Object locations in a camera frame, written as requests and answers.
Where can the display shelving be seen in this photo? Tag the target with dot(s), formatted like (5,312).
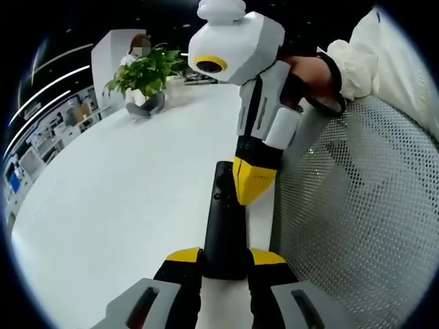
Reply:
(51,137)

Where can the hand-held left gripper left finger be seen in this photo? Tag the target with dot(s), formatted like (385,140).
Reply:
(178,274)

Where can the dark grey curved headset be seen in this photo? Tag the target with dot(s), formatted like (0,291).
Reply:
(151,105)

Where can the black remote control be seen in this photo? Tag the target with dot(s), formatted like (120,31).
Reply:
(224,240)

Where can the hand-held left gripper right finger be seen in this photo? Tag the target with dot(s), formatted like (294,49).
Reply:
(271,274)

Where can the grey mesh office chair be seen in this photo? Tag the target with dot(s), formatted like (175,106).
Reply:
(360,222)

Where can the person's right hand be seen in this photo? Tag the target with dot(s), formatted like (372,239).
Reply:
(308,72)

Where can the white plant pot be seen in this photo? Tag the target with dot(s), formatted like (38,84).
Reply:
(134,96)

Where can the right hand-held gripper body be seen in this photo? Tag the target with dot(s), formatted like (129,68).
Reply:
(240,44)

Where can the green potted plant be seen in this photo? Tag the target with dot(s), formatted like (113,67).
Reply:
(144,73)

